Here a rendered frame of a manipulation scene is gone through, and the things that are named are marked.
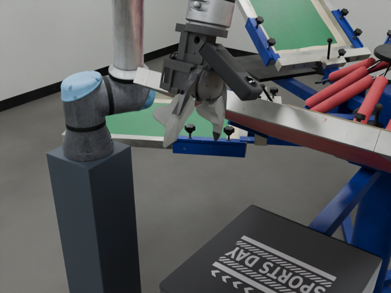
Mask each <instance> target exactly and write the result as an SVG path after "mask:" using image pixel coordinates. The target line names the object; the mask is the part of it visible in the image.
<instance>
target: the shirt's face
mask: <svg viewBox="0 0 391 293"><path fill-rule="evenodd" d="M244 235H247V236H249V237H251V238H254V239H256V240H258V241H261V242H263V243H265V244H267V245H269V246H272V247H274V248H276V249H278V250H280V251H282V252H285V253H287V254H289V255H291V256H294V257H296V258H298V259H300V260H303V261H305V262H307V263H309V264H311V265H314V266H316V267H318V268H320V269H322V270H324V271H327V272H329V273H332V274H334V275H336V276H337V277H336V279H335V281H334V282H333V283H332V285H331V286H330V287H329V289H328V290H327V292H326V293H359V291H360V289H361V288H362V286H363V285H364V283H365V282H366V280H367V278H368V276H369V275H370V274H371V272H372V270H373V269H374V267H375V265H376V264H377V262H378V260H379V259H380V256H378V255H375V254H373V253H370V252H368V251H365V250H363V249H361V248H358V247H356V246H353V245H351V244H348V243H346V242H343V241H341V240H338V239H336V238H333V237H331V236H329V235H326V234H324V233H321V232H319V231H317V230H314V229H311V228H309V227H306V226H304V225H302V224H299V223H296V222H295V221H292V220H289V219H287V218H284V217H282V216H279V215H277V214H274V213H272V212H269V211H267V210H265V209H262V208H259V207H257V206H255V205H251V206H250V207H249V208H248V209H246V210H245V211H244V212H243V213H242V214H241V215H240V216H238V217H237V218H236V219H235V220H233V221H232V222H231V223H230V224H229V225H228V226H227V227H225V228H224V229H223V230H222V231H221V232H220V233H219V234H217V235H216V236H215V237H214V238H213V239H212V240H210V241H209V242H208V243H207V244H206V245H204V246H203V247H202V248H201V249H200V250H199V251H198V252H196V253H195V254H194V255H193V256H192V257H191V258H190V259H189V260H187V261H186V262H185V263H184V264H182V265H181V266H180V267H179V268H178V269H177V270H175V271H174V272H173V273H172V274H171V275H170V276H169V277H168V278H166V279H165V280H164V281H163V282H162V283H161V286H162V287H164V288H165V289H167V290H168V291H170V292H172V293H243V292H241V291H239V290H237V289H235V288H234V287H232V286H230V285H228V284H226V283H224V282H223V281H221V280H218V279H217V278H215V277H213V276H211V275H209V274H208V273H206V272H205V271H206V270H207V269H208V268H210V267H211V266H212V265H213V264H214V263H215V262H216V261H217V260H218V259H219V258H220V257H221V256H222V255H223V254H224V253H226V252H227V251H228V250H229V249H230V248H231V247H232V246H233V245H234V244H235V243H236V242H237V241H238V240H239V239H240V238H241V237H243V236H244Z"/></svg>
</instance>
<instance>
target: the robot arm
mask: <svg viewBox="0 0 391 293"><path fill-rule="evenodd" d="M234 6H235V0H189V2H188V7H187V13H186V20H188V21H189V23H186V24H179V23H176V28H175V31H177V32H181V34H180V41H179V47H178V52H177V53H174V56H172V54H173V53H171V55H170V57H169V58H164V60H163V67H162V74H161V80H160V85H159V88H161V89H163V90H165V91H168V93H171V94H175V95H176V96H175V97H174V98H173V99H172V101H171V103H170V104H168V105H165V106H159V107H157V108H155V110H154V111H153V114H152V115H153V117H154V119H155V120H157V121H158V122H160V123H161V124H162V125H163V126H165V127H166V131H165V135H164V139H163V147H164V148H165V149H166V148H168V147H169V146H171V145H172V144H173V143H175V142H176V141H177V140H178V136H179V133H180V132H181V130H182V129H183V127H184V124H185V122H186V120H187V118H188V117H189V116H190V115H191V114H192V113H193V111H194V109H196V111H197V113H198V114H199V115H200V116H201V117H203V118H205V119H206V120H208V121H209V122H211V123H212V125H213V132H212V133H213V136H214V141H217V140H218V139H219V137H220V136H221V134H222V129H223V124H224V121H225V112H226V105H227V96H228V95H227V88H226V84H227V85H228V86H229V87H230V89H231V90H232V91H233V92H234V93H235V94H236V95H237V96H238V97H239V99H240V100H241V101H252V100H256V99H257V98H258V97H259V96H260V95H261V94H262V92H263V89H262V88H261V86H260V85H259V84H258V83H257V82H256V81H255V80H254V79H253V78H252V77H251V76H250V75H249V74H248V73H247V71H246V70H245V69H244V68H243V67H242V66H241V65H240V63H239V62H238V61H237V60H236V59H235V58H234V57H233V56H232V55H231V54H230V53H229V52H228V51H227V50H226V48H225V47H224V46H223V45H222V44H217V43H216V37H222V38H227V36H228V30H226V28H230V26H231V22H232V17H233V11H234ZM112 32H113V64H111V65H110V66H109V69H108V73H109V75H108V76H101V74H100V73H99V72H95V71H91V72H90V71H86V72H80V73H76V74H72V75H71V76H69V77H67V78H66V79H64V80H63V81H62V84H61V100H62V103H63V111H64V116H65V124H66V132H65V140H64V142H63V154H64V155H65V156H66V157H67V158H68V159H71V160H75V161H81V162H87V161H93V160H98V159H102V158H104V157H106V156H108V155H110V154H111V153H112V152H113V150H114V143H113V138H112V137H111V134H110V132H109V130H108V128H107V126H106V120H105V116H110V115H116V114H120V113H126V112H133V111H136V112H137V111H140V110H143V109H147V108H149V107H150V106H151V105H152V104H153V102H154V99H155V94H156V92H155V91H153V90H150V89H148V88H145V87H142V86H140V85H138V84H135V83H134V82H133V81H134V78H135V75H136V72H137V69H138V67H141V68H144V69H148V66H147V65H145V64H144V0H112ZM176 54H177V56H175V55H176ZM163 77H164V78H163ZM225 83H226V84H225ZM194 98H195V100H196V101H198V102H203V104H201V105H197V106H196V107H195V105H194Z"/></svg>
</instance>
